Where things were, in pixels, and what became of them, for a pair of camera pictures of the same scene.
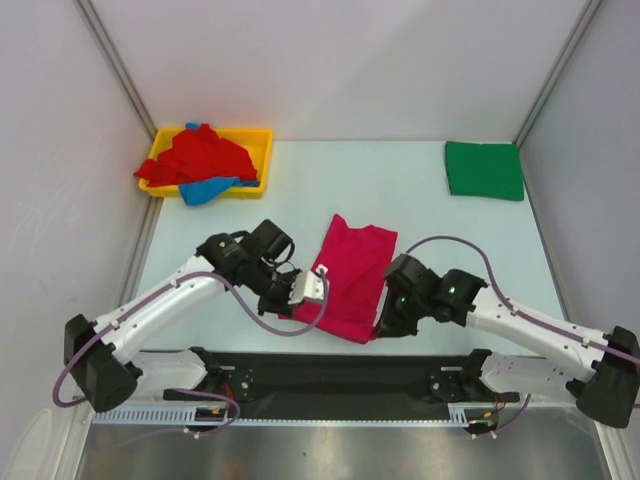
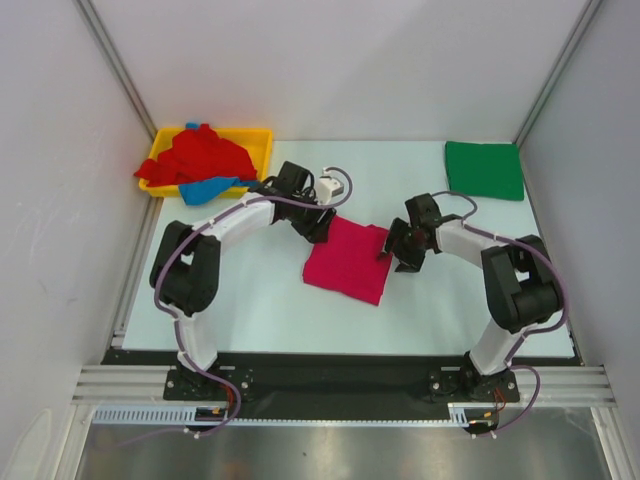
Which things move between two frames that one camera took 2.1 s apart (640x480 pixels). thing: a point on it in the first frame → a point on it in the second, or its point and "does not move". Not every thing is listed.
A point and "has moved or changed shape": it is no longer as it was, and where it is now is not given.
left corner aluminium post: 89,17 does not move
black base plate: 320,386 does not move
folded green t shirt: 486,170 does not move
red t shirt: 195,154 does not move
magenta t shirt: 355,262 has moved or changed shape
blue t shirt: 206,192 does not move
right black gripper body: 401,314 → 410,243
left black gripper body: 274,290 → 304,219
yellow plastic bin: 256,142 does not move
